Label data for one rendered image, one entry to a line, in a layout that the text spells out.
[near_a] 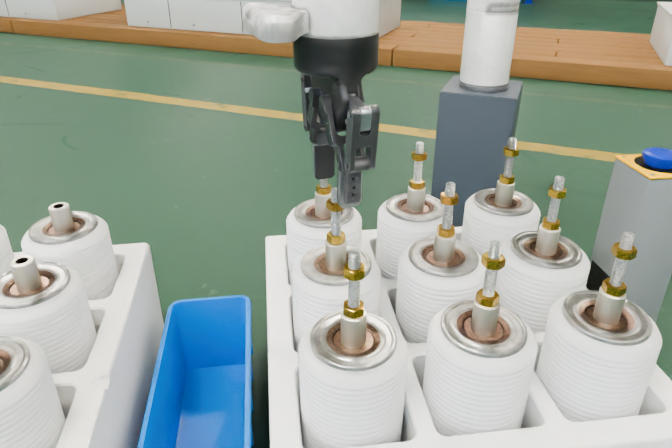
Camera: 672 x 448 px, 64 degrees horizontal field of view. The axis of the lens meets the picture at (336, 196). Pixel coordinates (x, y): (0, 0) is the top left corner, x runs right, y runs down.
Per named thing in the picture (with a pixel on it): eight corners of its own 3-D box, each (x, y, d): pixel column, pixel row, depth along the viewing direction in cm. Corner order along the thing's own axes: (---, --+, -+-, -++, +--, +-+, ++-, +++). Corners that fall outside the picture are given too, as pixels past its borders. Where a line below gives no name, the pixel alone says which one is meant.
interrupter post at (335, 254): (323, 273, 57) (322, 246, 56) (326, 260, 59) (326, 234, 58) (345, 274, 57) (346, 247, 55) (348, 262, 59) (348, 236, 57)
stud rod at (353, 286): (345, 328, 47) (346, 253, 43) (351, 321, 47) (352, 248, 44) (355, 332, 46) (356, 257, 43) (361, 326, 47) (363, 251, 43)
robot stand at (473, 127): (441, 202, 126) (453, 74, 113) (503, 213, 122) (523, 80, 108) (427, 230, 115) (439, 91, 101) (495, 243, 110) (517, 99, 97)
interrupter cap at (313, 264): (294, 285, 55) (293, 279, 55) (307, 246, 62) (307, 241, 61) (368, 291, 54) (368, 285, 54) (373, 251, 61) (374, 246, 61)
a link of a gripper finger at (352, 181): (341, 149, 48) (341, 200, 51) (354, 161, 46) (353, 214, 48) (356, 147, 49) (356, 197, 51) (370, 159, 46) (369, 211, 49)
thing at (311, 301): (288, 417, 62) (281, 288, 54) (304, 358, 71) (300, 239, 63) (372, 427, 61) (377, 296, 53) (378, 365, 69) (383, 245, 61)
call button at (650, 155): (632, 162, 68) (636, 147, 67) (661, 160, 69) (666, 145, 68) (653, 175, 65) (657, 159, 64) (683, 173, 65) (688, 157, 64)
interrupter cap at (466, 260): (486, 252, 61) (487, 247, 60) (465, 287, 55) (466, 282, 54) (423, 235, 64) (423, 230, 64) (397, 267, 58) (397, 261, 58)
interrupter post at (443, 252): (457, 257, 60) (460, 231, 58) (449, 268, 58) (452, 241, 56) (436, 251, 61) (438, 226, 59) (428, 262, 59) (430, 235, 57)
